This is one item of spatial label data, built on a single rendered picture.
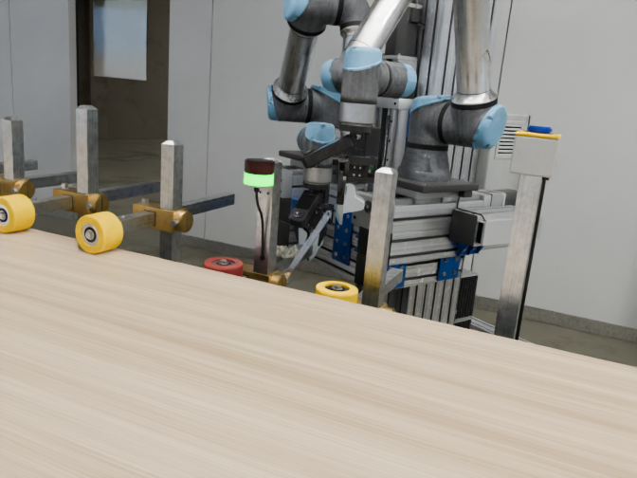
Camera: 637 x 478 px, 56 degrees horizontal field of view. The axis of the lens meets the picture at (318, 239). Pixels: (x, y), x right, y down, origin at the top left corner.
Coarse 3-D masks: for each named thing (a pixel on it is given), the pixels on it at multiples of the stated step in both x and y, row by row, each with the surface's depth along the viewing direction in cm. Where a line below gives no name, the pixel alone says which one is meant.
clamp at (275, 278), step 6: (246, 264) 133; (246, 270) 128; (252, 270) 129; (276, 270) 130; (252, 276) 128; (258, 276) 127; (264, 276) 126; (270, 276) 127; (276, 276) 127; (282, 276) 128; (264, 282) 127; (270, 282) 126; (276, 282) 126; (282, 282) 128
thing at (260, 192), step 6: (252, 174) 117; (258, 174) 117; (264, 174) 117; (270, 174) 118; (252, 186) 118; (270, 186) 122; (258, 192) 124; (264, 192) 123; (270, 192) 122; (270, 198) 123; (258, 204) 121; (258, 210) 122; (264, 258) 126
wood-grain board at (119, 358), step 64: (0, 256) 115; (64, 256) 118; (128, 256) 121; (0, 320) 87; (64, 320) 88; (128, 320) 90; (192, 320) 92; (256, 320) 94; (320, 320) 97; (384, 320) 99; (0, 384) 69; (64, 384) 70; (128, 384) 72; (192, 384) 73; (256, 384) 74; (320, 384) 76; (384, 384) 77; (448, 384) 78; (512, 384) 80; (576, 384) 82; (0, 448) 58; (64, 448) 59; (128, 448) 60; (192, 448) 60; (256, 448) 61; (320, 448) 62; (384, 448) 63; (448, 448) 64; (512, 448) 65; (576, 448) 66
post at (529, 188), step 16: (528, 176) 102; (528, 192) 102; (528, 208) 103; (512, 224) 104; (528, 224) 103; (512, 240) 105; (528, 240) 104; (512, 256) 105; (528, 256) 106; (512, 272) 106; (528, 272) 106; (512, 288) 106; (512, 304) 107; (496, 320) 109; (512, 320) 107; (512, 336) 108
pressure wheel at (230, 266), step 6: (210, 258) 123; (216, 258) 123; (222, 258) 123; (228, 258) 124; (204, 264) 119; (210, 264) 119; (216, 264) 120; (222, 264) 120; (228, 264) 121; (234, 264) 120; (240, 264) 120; (216, 270) 117; (222, 270) 117; (228, 270) 117; (234, 270) 118; (240, 270) 119; (240, 276) 120
